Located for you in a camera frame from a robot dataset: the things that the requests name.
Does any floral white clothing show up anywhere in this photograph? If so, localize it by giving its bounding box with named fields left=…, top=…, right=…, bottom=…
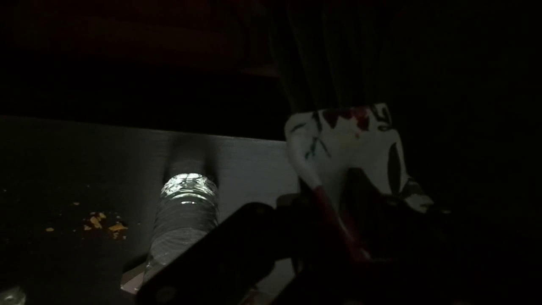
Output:
left=284, top=104, right=433, bottom=214

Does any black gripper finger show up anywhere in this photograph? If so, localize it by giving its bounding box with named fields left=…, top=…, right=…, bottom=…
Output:
left=135, top=204, right=279, bottom=305

